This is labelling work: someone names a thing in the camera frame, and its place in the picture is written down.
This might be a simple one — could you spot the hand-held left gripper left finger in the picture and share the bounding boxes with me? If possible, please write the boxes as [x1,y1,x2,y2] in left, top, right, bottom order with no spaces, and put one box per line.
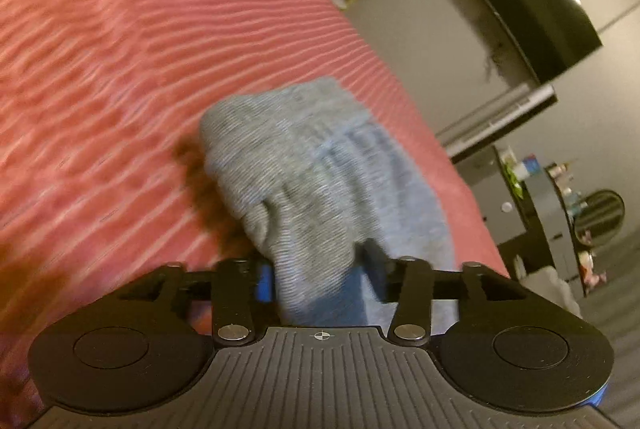
[117,258,275,345]

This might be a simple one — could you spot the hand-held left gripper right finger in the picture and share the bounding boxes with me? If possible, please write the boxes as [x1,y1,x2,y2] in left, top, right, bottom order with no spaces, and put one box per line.
[362,239,532,345]

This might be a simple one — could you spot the grey sweatpants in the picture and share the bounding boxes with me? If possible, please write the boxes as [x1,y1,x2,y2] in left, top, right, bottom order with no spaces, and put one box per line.
[199,77,462,329]

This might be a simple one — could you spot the grey cabinet with black top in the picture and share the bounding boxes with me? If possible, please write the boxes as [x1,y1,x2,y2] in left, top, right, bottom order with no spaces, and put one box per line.
[451,146,556,280]

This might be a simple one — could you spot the white shell-shaped chair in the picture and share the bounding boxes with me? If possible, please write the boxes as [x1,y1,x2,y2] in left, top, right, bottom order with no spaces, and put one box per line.
[511,265,583,320]

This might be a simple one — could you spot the green item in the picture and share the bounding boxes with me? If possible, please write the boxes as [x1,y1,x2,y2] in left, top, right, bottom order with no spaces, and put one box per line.
[504,158,525,198]

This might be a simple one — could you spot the grey vanity desk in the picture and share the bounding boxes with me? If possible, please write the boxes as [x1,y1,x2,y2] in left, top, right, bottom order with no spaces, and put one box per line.
[542,161,608,299]

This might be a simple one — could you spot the white and blue bottle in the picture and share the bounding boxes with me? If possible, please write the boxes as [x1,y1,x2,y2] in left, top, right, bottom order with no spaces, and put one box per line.
[516,155,542,182]

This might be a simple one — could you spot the white shelf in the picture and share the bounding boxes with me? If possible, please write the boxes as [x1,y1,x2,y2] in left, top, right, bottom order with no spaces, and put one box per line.
[436,83,558,158]

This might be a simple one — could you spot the round mirror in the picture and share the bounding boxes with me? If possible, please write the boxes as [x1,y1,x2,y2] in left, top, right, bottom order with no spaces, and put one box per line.
[571,189,626,246]

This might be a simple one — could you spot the pink ribbed blanket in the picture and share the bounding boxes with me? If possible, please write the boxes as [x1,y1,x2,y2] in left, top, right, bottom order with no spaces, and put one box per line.
[0,0,512,362]

